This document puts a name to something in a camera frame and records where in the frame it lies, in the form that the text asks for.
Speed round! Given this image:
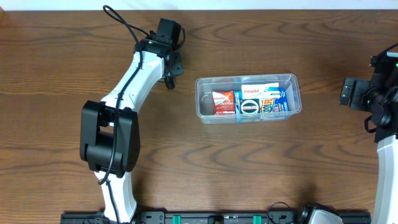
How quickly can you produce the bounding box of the dark syrup bottle white cap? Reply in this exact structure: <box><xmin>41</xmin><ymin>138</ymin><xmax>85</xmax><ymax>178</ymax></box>
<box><xmin>164</xmin><ymin>76</ymin><xmax>175</xmax><ymax>90</ymax></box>

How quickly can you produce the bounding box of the red Panadol ActiFast box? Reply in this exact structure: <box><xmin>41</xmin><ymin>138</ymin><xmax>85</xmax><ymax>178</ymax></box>
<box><xmin>212</xmin><ymin>91</ymin><xmax>236</xmax><ymax>115</ymax></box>

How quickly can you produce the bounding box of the blue Cool Fever box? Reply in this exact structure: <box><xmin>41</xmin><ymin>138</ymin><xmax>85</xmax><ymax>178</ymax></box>
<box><xmin>234</xmin><ymin>88</ymin><xmax>289</xmax><ymax>116</ymax></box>

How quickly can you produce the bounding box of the dark green ointment box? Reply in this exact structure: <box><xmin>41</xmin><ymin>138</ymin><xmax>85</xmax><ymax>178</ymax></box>
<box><xmin>240</xmin><ymin>99</ymin><xmax>260</xmax><ymax>114</ymax></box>

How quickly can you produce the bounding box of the clear plastic container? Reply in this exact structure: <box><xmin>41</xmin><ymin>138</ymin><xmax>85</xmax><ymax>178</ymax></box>
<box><xmin>195</xmin><ymin>73</ymin><xmax>302</xmax><ymax>124</ymax></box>

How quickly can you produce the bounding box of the white Panadol box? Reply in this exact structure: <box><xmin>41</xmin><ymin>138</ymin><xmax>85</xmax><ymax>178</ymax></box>
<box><xmin>241</xmin><ymin>83</ymin><xmax>280</xmax><ymax>100</ymax></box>

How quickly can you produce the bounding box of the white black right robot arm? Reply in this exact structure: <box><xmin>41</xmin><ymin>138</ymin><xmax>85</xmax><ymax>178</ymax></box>
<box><xmin>338</xmin><ymin>50</ymin><xmax>397</xmax><ymax>224</ymax></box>

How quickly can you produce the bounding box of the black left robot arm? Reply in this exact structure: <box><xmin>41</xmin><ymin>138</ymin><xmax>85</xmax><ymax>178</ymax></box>
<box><xmin>80</xmin><ymin>18</ymin><xmax>185</xmax><ymax>223</ymax></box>

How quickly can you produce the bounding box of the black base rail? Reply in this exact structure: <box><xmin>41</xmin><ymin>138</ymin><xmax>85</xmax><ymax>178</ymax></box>
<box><xmin>60</xmin><ymin>211</ymin><xmax>373</xmax><ymax>224</ymax></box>

